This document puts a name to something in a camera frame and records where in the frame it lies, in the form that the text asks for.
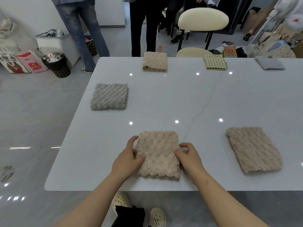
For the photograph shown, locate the person's black trousers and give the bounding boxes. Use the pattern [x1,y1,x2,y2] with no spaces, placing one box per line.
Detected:
[110,205,145,227]

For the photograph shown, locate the white brown printed bag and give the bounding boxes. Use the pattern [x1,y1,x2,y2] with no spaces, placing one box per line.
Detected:
[0,53,31,74]

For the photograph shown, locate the white storage box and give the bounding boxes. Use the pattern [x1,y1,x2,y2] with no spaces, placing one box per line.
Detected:
[35,33,81,68]

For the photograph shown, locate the person's right forearm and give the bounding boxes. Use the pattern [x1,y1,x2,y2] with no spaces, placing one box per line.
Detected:
[192,171,269,227]

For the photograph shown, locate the person's left hand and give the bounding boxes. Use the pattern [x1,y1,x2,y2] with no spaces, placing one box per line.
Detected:
[110,136,146,181]

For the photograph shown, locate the brown cardboard box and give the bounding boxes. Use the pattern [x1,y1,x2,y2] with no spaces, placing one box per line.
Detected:
[293,41,303,58]

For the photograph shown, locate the white marble table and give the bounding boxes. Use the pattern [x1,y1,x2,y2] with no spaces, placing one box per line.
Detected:
[44,56,303,192]

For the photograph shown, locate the grey fluffy towel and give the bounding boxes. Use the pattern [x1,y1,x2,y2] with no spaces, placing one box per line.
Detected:
[90,83,129,111]

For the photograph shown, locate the grey white crumpled item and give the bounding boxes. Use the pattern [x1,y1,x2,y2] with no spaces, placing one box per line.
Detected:
[35,29,66,38]

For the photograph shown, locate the cream seat chair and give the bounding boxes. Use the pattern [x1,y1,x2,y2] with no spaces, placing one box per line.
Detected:
[176,7,229,57]

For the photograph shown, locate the beige patterned cushion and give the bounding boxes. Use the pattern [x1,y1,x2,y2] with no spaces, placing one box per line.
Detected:
[251,42,296,59]

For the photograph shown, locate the green checked cloth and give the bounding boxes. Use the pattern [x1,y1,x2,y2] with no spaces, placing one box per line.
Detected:
[203,54,228,71]

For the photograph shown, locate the grey floral cloth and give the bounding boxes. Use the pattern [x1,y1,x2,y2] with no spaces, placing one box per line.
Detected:
[254,56,286,71]

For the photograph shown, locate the white crumpled plastic bag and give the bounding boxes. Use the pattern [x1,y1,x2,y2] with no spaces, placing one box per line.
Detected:
[0,16,23,49]

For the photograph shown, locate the red and white bag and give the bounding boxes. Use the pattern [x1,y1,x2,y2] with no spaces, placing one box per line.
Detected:
[15,49,48,73]

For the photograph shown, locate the person's right hand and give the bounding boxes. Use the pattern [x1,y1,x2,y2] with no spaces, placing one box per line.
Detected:
[173,142,209,185]

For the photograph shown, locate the light blue cloth item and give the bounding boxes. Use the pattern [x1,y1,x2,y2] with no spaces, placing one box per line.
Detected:
[270,40,288,51]

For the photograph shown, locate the cream perforated clog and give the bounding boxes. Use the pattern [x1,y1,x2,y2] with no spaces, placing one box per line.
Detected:
[111,191,133,215]
[148,207,167,227]

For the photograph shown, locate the black furniture panel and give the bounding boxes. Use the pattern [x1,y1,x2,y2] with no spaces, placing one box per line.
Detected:
[217,0,254,36]

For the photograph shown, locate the person's left forearm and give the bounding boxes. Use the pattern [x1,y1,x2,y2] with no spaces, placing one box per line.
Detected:
[54,171,126,227]

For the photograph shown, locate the pink paper bag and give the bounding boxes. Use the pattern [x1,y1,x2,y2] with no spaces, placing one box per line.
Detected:
[241,7,262,33]

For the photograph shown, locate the white red printed plastic bag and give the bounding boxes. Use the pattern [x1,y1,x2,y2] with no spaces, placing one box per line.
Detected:
[283,14,303,30]

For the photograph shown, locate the beige textured towel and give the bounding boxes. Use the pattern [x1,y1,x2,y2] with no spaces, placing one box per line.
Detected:
[137,131,181,180]
[225,126,284,174]
[142,51,168,73]

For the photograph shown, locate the black patterned waste bin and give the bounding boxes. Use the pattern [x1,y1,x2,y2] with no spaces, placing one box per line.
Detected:
[42,52,71,78]
[84,35,98,57]

